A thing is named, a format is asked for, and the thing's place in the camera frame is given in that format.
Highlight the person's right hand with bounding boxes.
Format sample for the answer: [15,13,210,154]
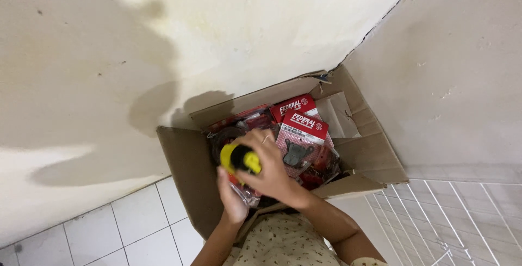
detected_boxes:
[232,129,312,211]

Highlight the person's left hand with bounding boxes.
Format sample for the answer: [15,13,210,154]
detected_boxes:
[216,166,251,227]

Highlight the clear plastic packet red part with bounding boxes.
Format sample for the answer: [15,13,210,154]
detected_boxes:
[228,174,262,208]

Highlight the yellow and black round part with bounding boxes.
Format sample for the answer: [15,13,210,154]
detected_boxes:
[219,143,263,175]

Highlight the large brown cardboard box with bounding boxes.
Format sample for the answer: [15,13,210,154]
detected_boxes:
[156,64,409,243]

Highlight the clear packets with red parts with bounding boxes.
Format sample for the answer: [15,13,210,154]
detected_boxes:
[205,103,281,141]

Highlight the cream floral shirt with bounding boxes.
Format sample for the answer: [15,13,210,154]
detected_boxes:
[222,211,388,266]

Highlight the red brake pad packet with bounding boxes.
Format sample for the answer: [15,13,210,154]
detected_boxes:
[276,109,336,178]

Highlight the clear packet dark red parts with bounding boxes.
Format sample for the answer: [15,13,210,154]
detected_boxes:
[296,146,344,191]

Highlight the red header card packet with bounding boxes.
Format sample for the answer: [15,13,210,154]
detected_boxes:
[269,93,324,125]

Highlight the brown paper sheet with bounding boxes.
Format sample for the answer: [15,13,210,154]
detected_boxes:
[315,91,362,139]

